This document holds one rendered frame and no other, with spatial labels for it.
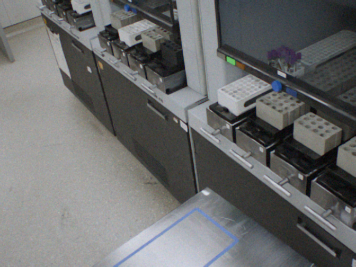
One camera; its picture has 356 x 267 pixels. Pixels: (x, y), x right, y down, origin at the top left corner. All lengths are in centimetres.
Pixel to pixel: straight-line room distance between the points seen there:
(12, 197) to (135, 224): 77
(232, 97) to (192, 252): 56
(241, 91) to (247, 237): 55
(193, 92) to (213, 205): 68
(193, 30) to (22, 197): 148
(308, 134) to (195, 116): 47
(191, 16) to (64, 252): 127
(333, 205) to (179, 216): 38
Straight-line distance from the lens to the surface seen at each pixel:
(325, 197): 116
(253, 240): 101
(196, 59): 155
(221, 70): 145
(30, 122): 317
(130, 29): 195
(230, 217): 105
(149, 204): 227
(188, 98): 163
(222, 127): 140
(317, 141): 120
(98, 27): 236
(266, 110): 131
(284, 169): 123
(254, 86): 142
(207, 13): 140
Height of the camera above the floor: 161
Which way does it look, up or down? 37 degrees down
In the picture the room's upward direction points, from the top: 9 degrees counter-clockwise
